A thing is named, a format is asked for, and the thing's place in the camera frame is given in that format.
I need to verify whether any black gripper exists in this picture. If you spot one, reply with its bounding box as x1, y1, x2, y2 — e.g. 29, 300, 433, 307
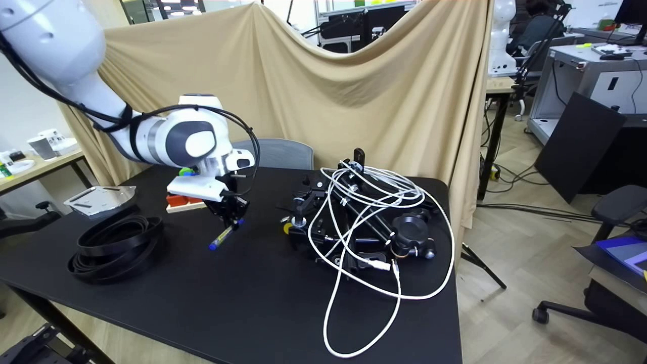
204, 172, 251, 228

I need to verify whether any blue and white marker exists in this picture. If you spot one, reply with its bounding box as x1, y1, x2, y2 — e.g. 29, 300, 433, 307
205, 217, 249, 255

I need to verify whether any orange and white box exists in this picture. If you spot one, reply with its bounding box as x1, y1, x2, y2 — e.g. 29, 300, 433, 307
164, 193, 209, 217

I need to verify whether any grey chair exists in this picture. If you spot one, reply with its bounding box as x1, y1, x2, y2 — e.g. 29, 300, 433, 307
232, 138, 318, 172

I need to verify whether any silver plastic bag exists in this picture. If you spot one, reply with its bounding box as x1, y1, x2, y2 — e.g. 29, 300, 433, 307
65, 184, 138, 220

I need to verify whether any tan cloth backdrop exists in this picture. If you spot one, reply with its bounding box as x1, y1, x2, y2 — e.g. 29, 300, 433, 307
58, 0, 496, 228

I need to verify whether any small white box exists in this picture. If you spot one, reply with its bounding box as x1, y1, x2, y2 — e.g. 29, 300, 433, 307
26, 129, 65, 162

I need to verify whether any light wooden table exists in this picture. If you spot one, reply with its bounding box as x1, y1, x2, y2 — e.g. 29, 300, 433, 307
0, 147, 92, 198

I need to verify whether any wooden side desk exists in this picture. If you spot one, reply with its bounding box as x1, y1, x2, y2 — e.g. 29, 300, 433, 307
474, 74, 518, 204

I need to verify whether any black flat panel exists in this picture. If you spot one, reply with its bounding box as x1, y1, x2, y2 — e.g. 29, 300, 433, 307
534, 90, 626, 204

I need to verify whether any black office chair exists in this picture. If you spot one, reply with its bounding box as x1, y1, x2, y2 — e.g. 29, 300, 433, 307
529, 182, 647, 341

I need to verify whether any grey metal cabinet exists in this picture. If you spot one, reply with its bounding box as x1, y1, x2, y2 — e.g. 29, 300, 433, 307
526, 41, 647, 147

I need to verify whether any black coiled strap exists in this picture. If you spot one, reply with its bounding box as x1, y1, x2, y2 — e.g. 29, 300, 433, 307
67, 204, 170, 286

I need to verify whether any white cable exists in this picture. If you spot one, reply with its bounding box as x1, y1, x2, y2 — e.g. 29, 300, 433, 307
306, 157, 458, 362

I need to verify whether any black camera rig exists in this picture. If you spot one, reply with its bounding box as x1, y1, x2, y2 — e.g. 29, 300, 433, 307
278, 146, 441, 273

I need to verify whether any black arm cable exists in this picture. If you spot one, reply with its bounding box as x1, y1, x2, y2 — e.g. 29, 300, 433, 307
0, 32, 263, 180

